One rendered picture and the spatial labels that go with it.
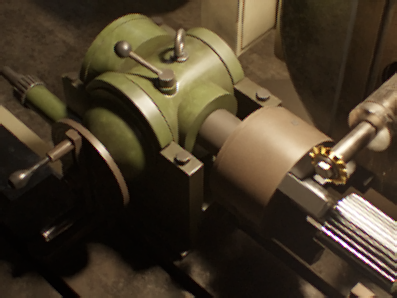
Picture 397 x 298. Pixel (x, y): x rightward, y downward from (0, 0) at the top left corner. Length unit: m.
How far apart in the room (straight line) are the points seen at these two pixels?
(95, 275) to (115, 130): 0.28
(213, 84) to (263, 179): 0.23
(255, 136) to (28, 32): 2.31
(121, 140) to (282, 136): 0.26
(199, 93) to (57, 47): 2.06
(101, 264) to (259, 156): 0.39
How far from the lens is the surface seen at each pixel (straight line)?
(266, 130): 1.17
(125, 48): 1.24
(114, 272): 1.37
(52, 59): 3.23
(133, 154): 1.24
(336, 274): 1.38
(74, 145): 1.21
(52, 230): 1.32
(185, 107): 1.25
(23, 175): 1.17
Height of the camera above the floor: 2.17
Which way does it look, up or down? 50 degrees down
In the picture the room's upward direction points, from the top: straight up
